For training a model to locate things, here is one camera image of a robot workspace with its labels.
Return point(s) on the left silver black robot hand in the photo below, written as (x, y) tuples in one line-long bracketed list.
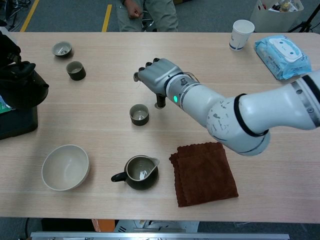
[(7, 46)]

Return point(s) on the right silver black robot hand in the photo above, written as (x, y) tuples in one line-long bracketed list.
[(157, 73)]

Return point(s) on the dark green cylindrical teacup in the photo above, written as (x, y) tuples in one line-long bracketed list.
[(76, 75), (139, 121)]

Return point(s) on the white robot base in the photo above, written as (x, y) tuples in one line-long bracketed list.
[(155, 226)]

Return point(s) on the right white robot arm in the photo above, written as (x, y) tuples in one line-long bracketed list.
[(225, 117)]

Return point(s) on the grey lid cup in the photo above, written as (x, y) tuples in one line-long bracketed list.
[(58, 48)]

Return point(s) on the chrome stool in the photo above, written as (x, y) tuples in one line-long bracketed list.
[(147, 25)]

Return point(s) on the blue white small packet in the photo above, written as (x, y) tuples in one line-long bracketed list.
[(2, 100)]

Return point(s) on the seated person in khaki trousers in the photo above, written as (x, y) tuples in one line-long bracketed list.
[(162, 17)]

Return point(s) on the green packet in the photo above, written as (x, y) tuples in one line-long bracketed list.
[(3, 110)]

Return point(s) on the black plastic tray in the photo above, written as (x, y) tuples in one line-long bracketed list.
[(20, 123)]

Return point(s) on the white paper cup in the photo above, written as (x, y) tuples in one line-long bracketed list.
[(238, 37)]

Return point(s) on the brown folded cloth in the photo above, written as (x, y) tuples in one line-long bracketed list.
[(205, 175)]

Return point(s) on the dark green pouring pitcher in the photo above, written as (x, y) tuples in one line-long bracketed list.
[(140, 184)]

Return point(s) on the blue wet wipes pack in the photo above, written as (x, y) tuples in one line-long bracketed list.
[(282, 57)]

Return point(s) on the white storage bin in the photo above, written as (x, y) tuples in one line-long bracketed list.
[(272, 20)]

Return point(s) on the cream ceramic bowl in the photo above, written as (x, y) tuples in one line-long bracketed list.
[(65, 168)]

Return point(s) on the small tan bottle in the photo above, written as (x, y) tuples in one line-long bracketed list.
[(284, 6)]

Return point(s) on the black tripod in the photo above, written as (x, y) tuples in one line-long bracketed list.
[(303, 25)]

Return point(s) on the aluminium rail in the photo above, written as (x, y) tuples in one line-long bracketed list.
[(160, 236)]

